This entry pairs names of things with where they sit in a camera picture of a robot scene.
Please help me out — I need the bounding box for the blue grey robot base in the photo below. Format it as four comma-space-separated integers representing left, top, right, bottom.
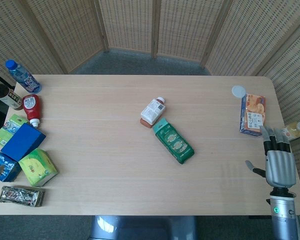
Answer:
87, 215, 198, 240

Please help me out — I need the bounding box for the white round disc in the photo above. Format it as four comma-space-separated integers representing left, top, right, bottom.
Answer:
231, 85, 247, 99

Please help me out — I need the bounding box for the blue cap water bottle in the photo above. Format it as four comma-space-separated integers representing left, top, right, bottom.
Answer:
5, 59, 43, 95

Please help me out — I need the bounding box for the red ketchup bottle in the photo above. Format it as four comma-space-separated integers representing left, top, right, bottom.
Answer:
21, 93, 42, 129

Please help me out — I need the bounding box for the orange and blue cracker box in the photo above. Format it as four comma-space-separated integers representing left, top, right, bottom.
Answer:
238, 93, 267, 137

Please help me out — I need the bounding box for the woven folding screen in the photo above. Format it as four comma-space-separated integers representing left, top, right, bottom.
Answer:
0, 0, 300, 161

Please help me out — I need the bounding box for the dark drink bottle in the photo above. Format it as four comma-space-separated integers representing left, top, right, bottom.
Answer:
0, 81, 24, 111

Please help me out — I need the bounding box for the white bottle with brown cap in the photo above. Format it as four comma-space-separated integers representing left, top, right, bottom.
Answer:
139, 96, 167, 129

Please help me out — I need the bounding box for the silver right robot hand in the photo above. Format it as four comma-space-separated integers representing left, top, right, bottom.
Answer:
245, 125, 297, 189

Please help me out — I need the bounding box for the green flat package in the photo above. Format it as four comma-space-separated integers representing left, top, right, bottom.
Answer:
0, 113, 30, 147

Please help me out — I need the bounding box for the yellow juice bottle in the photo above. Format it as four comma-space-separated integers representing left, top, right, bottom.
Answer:
281, 120, 300, 141

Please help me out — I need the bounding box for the yellow green tissue box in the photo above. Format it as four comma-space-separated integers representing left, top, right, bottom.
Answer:
18, 148, 59, 188

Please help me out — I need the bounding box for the plain blue box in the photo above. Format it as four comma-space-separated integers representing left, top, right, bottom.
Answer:
0, 122, 47, 162

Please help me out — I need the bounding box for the green packaged food bag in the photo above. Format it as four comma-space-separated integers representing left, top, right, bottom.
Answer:
152, 117, 195, 165

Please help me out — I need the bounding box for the dark shiny snack packet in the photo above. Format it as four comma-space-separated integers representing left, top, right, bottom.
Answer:
0, 185, 46, 208

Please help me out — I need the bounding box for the blue patterned tissue box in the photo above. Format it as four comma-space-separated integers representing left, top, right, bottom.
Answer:
0, 149, 23, 183

